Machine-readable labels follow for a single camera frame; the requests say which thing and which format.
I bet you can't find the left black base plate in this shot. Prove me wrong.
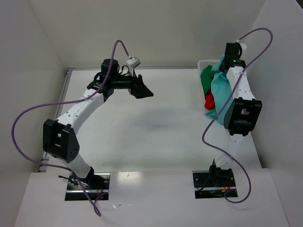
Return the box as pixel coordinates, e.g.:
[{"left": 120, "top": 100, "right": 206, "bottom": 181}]
[{"left": 59, "top": 173, "right": 111, "bottom": 201}]

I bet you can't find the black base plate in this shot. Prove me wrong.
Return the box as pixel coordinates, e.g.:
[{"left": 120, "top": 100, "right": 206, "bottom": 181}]
[
  {"left": 192, "top": 171, "right": 238, "bottom": 199},
  {"left": 59, "top": 173, "right": 111, "bottom": 201}
]

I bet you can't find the teal t shirt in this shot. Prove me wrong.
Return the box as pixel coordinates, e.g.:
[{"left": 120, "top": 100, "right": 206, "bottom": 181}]
[{"left": 206, "top": 54, "right": 232, "bottom": 118}]

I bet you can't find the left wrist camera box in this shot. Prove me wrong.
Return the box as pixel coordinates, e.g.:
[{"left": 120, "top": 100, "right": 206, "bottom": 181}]
[{"left": 126, "top": 57, "right": 141, "bottom": 69}]

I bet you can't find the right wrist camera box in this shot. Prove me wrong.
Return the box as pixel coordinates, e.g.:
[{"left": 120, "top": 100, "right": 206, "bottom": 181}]
[{"left": 236, "top": 40, "right": 248, "bottom": 51}]

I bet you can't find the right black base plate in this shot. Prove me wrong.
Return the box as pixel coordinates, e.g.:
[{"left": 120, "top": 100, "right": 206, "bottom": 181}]
[{"left": 192, "top": 171, "right": 238, "bottom": 199}]

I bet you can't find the red t shirt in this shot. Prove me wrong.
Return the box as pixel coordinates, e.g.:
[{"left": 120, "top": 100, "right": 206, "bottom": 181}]
[{"left": 204, "top": 91, "right": 215, "bottom": 111}]

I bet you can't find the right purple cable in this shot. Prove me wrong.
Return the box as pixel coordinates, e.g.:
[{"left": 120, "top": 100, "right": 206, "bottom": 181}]
[{"left": 201, "top": 28, "right": 273, "bottom": 204}]

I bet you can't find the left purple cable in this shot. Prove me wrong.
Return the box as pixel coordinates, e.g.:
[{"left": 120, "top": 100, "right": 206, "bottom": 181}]
[{"left": 11, "top": 40, "right": 131, "bottom": 217}]

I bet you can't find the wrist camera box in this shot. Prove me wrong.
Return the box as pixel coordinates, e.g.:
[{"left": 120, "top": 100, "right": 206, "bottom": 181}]
[
  {"left": 236, "top": 40, "right": 248, "bottom": 51},
  {"left": 126, "top": 57, "right": 141, "bottom": 69}
]

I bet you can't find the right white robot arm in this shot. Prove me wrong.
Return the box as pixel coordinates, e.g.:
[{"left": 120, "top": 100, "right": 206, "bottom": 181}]
[{"left": 210, "top": 42, "right": 262, "bottom": 187}]

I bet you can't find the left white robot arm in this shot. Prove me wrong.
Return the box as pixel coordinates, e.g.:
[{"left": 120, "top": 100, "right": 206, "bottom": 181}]
[{"left": 43, "top": 57, "right": 153, "bottom": 190}]

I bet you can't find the green t shirt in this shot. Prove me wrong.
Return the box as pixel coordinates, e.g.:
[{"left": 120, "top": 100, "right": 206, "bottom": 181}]
[{"left": 200, "top": 65, "right": 215, "bottom": 95}]

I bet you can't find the white plastic basket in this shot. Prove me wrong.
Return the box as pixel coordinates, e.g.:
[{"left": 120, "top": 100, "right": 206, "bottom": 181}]
[{"left": 197, "top": 60, "right": 221, "bottom": 96}]

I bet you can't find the purple cable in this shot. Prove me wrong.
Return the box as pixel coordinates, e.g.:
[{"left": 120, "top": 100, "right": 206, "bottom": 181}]
[
  {"left": 201, "top": 28, "right": 273, "bottom": 204},
  {"left": 11, "top": 40, "right": 131, "bottom": 217}
]

